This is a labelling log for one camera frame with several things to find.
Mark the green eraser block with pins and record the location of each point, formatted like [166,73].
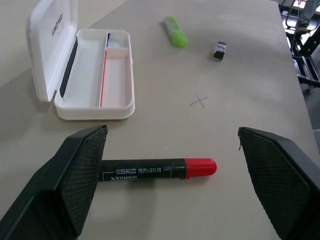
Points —
[175,32]

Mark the black metal frame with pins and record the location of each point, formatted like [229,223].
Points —
[308,50]

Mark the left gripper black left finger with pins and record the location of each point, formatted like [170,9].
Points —
[62,180]

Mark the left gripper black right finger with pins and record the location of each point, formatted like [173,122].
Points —
[282,180]

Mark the white plastic pencil case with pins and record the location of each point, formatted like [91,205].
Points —
[87,75]

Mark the person's leg with shoe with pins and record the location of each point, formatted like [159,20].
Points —
[306,12]

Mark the black marker with red cap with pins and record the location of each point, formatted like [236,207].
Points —
[150,170]

